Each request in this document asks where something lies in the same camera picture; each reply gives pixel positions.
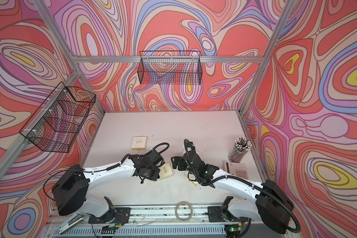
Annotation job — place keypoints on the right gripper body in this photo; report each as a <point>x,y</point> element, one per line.
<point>183,165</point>

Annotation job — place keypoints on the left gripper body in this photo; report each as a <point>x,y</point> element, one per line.
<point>153,174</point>

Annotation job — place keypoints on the small cream jewelry box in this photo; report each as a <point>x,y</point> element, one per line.
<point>165,171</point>

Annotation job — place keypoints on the cream drawer jewelry box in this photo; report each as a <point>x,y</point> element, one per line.
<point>139,143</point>

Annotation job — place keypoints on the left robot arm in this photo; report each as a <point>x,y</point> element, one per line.
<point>71,192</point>

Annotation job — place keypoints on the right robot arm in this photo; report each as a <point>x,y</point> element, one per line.
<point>272,205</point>

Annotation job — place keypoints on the cream jewelry box front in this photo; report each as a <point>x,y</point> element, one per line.
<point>193,182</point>

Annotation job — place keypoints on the cup of pencils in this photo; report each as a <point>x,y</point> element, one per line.
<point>240,148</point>

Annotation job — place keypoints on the white stapler tool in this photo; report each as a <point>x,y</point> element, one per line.
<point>72,221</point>

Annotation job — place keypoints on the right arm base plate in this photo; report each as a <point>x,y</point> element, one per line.
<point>218,214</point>

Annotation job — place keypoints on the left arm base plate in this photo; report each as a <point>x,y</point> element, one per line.
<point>117,216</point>

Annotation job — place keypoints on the black wire basket back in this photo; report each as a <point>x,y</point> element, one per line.
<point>170,67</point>

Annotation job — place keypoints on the black wire basket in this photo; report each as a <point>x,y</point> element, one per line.
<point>61,120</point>
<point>170,67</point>

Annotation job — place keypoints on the black wire basket left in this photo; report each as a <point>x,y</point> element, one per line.
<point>61,120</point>

